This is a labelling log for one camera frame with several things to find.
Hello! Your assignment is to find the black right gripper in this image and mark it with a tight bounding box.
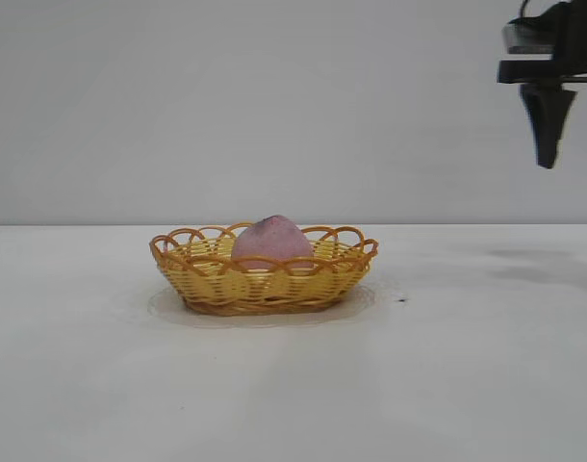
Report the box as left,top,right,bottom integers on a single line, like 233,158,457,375
497,0,587,169

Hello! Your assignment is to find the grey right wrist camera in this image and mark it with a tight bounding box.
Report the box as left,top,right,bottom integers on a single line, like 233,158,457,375
501,21,560,56

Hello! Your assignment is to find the yellow woven plastic basket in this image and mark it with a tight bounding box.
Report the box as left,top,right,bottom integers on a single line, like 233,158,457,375
147,221,380,319

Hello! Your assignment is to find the pink peach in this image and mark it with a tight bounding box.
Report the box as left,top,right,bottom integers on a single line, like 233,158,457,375
230,214,317,271

